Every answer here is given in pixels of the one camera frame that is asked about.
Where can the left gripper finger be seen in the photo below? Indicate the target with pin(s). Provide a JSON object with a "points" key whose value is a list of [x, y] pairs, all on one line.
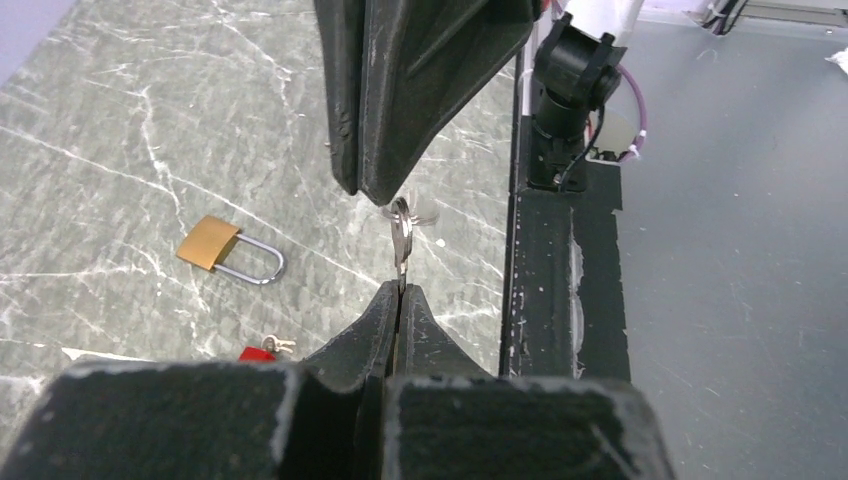
{"points": [[318, 418], [451, 426]]}

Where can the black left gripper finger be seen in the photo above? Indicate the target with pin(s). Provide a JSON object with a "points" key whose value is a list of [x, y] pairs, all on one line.
{"points": [[423, 62], [341, 28]]}

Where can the red cable padlock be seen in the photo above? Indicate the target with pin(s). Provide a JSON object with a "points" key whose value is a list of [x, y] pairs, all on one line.
{"points": [[256, 354]]}

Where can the brass padlock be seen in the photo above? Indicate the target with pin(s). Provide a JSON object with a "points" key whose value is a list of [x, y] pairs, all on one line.
{"points": [[212, 239]]}

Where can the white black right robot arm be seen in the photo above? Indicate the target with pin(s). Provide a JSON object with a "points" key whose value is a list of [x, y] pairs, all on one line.
{"points": [[577, 67]]}

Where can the white crumpled paper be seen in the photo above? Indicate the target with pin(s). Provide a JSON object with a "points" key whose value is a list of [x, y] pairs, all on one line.
{"points": [[840, 59]]}

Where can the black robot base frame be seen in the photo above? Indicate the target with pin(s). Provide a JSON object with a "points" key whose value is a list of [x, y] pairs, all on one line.
{"points": [[563, 305]]}

